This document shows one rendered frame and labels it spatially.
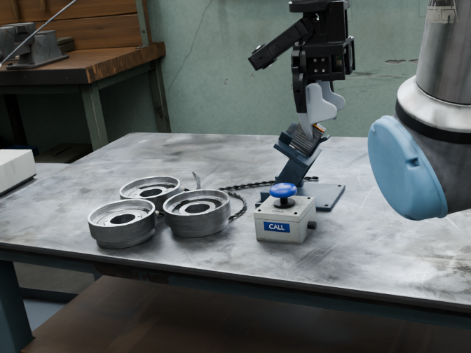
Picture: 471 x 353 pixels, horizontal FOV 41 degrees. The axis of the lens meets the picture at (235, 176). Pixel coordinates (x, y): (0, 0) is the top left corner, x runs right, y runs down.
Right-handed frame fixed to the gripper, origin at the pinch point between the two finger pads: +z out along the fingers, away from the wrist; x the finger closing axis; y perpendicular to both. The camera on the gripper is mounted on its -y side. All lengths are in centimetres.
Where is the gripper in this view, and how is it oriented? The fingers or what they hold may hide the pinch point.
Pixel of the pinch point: (309, 129)
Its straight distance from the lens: 101.3
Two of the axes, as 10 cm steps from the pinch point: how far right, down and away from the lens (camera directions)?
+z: 1.2, 9.3, 3.4
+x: 3.9, -3.6, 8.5
